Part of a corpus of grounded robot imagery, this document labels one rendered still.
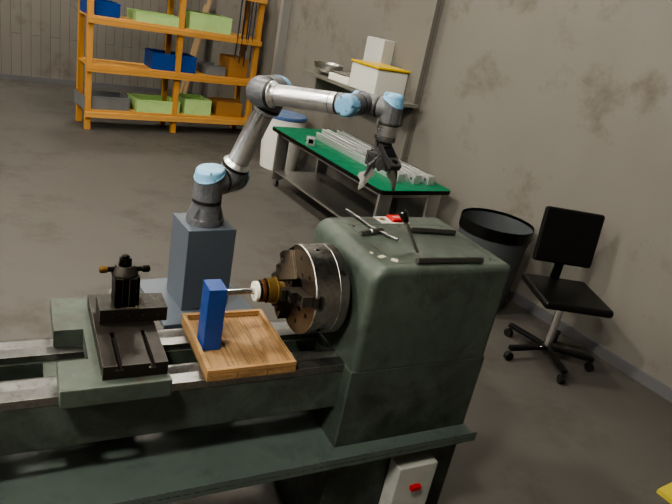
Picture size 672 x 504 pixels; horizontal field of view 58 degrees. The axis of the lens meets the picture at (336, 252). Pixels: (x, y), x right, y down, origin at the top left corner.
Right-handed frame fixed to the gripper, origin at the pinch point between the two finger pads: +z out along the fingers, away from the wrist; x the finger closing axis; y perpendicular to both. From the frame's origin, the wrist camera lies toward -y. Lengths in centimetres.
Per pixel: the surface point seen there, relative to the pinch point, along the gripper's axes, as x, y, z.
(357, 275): 16.1, -24.1, 21.7
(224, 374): 60, -30, 52
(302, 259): 31.6, -12.4, 20.9
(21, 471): 117, -20, 86
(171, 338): 71, -4, 54
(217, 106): -138, 669, 102
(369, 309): 14.9, -33.6, 29.5
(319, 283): 30.5, -25.0, 23.6
